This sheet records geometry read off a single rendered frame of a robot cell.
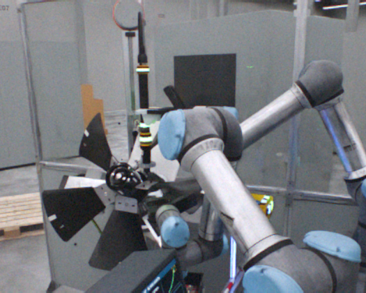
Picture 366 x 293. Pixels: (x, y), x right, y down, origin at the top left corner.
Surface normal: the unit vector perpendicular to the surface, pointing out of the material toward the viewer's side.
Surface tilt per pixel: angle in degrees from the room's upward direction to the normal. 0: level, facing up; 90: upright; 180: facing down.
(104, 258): 52
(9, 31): 90
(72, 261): 90
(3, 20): 90
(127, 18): 90
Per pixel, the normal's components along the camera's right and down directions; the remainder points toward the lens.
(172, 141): -0.87, 0.09
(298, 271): 0.28, -0.65
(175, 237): 0.22, 0.27
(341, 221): -0.40, 0.27
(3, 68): 0.65, 0.21
